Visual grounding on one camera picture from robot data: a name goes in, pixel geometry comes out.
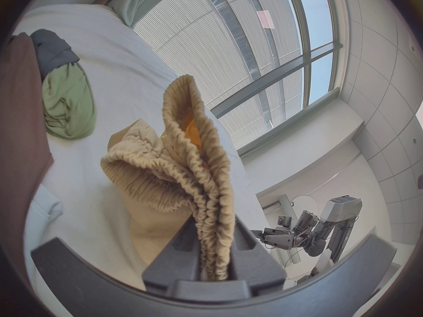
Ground tan shorts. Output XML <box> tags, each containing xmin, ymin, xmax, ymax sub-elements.
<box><xmin>100</xmin><ymin>75</ymin><xmax>236</xmax><ymax>281</ymax></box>

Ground window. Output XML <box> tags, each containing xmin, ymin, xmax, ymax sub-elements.
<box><xmin>132</xmin><ymin>0</ymin><xmax>342</xmax><ymax>156</ymax></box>

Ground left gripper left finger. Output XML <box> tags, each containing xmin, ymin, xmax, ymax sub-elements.
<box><xmin>141</xmin><ymin>216</ymin><xmax>203</xmax><ymax>293</ymax></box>

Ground white garment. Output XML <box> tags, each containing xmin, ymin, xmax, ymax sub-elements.
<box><xmin>28</xmin><ymin>184</ymin><xmax>63</xmax><ymax>224</ymax></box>

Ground black garment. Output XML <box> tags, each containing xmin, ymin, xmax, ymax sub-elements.
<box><xmin>30</xmin><ymin>29</ymin><xmax>80</xmax><ymax>80</ymax></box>

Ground green garment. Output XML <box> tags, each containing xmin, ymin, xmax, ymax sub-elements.
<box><xmin>41</xmin><ymin>61</ymin><xmax>97</xmax><ymax>140</ymax></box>

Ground brown garment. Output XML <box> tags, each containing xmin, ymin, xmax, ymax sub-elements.
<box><xmin>0</xmin><ymin>33</ymin><xmax>55</xmax><ymax>276</ymax></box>

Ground grey-green curtain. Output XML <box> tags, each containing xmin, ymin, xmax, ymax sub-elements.
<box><xmin>112</xmin><ymin>0</ymin><xmax>202</xmax><ymax>29</ymax></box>

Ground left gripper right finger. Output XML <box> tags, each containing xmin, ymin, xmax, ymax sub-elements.
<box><xmin>231</xmin><ymin>217</ymin><xmax>287</xmax><ymax>291</ymax></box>

